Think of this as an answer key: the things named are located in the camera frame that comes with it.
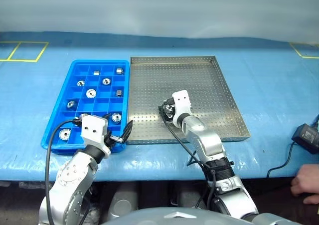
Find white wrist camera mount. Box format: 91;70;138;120
80;115;112;159
171;90;192;128

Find grey robot torso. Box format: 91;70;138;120
99;207;300;225

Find blue compartment tray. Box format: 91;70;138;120
41;59;132;156

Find perforated metal tray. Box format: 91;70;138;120
126;55;252;146

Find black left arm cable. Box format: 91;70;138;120
44;119;83;225

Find black power adapter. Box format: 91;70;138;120
291;123;319;155

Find yellow tape square marking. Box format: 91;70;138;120
0;41;49;62
289;42;319;59

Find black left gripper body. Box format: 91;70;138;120
103;132;124;150

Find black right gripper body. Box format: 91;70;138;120
165;103;177;122

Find grey rounded cylinder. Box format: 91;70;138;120
108;182;139;218
178;182;207;210

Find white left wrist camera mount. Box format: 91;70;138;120
80;115;112;159

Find blue plastic table cover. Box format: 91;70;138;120
0;31;319;182

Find bare bystander hand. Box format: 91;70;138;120
290;164;319;205

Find thin black adapter cable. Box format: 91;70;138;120
266;142;295;179

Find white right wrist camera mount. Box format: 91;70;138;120
171;90;192;128

